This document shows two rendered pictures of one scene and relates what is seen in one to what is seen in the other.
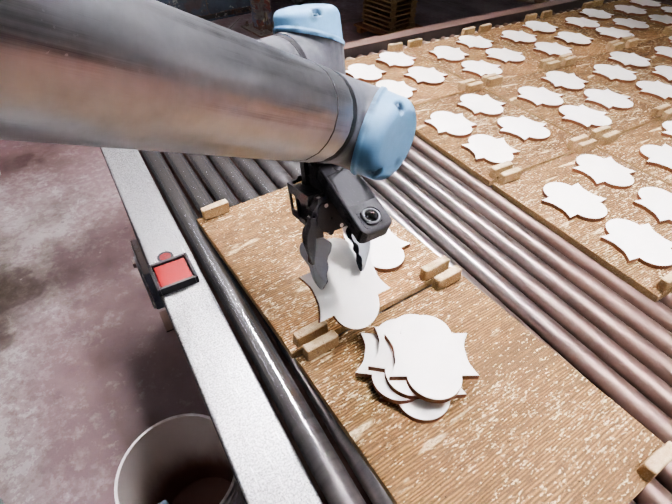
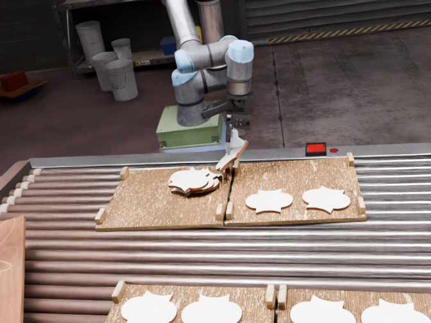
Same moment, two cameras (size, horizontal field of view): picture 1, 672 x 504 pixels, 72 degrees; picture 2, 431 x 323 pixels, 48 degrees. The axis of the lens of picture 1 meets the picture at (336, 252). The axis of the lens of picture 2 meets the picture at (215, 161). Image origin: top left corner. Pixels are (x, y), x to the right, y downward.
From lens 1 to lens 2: 1.83 m
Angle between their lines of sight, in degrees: 97
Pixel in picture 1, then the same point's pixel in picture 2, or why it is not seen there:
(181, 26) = (172, 10)
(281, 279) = (278, 170)
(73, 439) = not seen: hidden behind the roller
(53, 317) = not seen: outside the picture
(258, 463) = (209, 154)
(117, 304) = not seen: outside the picture
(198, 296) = (295, 155)
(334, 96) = (178, 40)
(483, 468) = (151, 186)
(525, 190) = (250, 300)
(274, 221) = (326, 179)
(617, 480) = (111, 209)
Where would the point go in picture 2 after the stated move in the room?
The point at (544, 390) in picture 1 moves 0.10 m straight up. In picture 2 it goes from (148, 213) to (141, 186)
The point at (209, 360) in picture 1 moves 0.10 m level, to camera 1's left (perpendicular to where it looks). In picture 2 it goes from (258, 152) to (273, 141)
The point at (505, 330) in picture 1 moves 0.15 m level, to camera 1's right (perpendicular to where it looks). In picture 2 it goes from (177, 218) to (142, 245)
